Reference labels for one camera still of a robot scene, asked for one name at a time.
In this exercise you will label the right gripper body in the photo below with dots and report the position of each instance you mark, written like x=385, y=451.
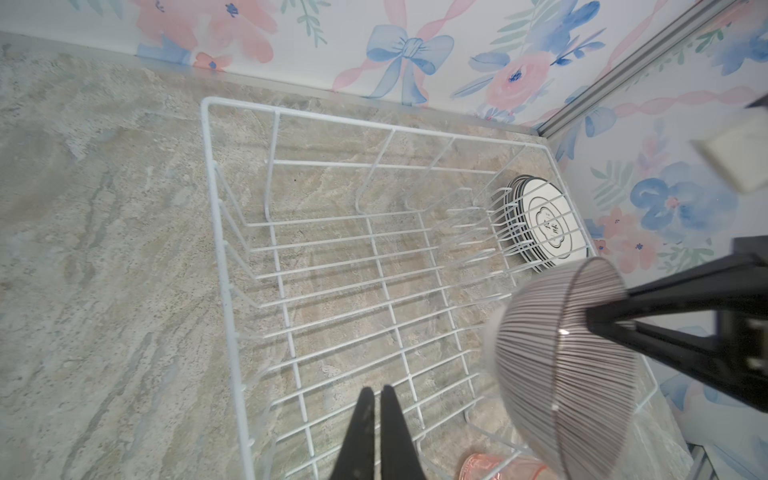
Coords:
x=742, y=320

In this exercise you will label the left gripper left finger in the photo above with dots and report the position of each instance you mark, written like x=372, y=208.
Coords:
x=355, y=460

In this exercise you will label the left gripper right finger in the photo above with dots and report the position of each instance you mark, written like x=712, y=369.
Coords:
x=399, y=458

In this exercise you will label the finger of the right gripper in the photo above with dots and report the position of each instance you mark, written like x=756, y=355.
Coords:
x=694, y=290
x=699, y=357

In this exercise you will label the pink ribbed glass cup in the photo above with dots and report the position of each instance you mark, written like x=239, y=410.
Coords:
x=486, y=466

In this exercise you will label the small white ceramic bowl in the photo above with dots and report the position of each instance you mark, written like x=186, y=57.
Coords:
x=570, y=394

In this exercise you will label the white front plate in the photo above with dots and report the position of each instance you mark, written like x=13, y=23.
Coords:
x=541, y=224

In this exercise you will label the white wire dish rack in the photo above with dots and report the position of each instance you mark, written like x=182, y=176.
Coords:
x=352, y=254

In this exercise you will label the right aluminium corner post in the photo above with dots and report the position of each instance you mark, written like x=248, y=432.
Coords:
x=697, y=16

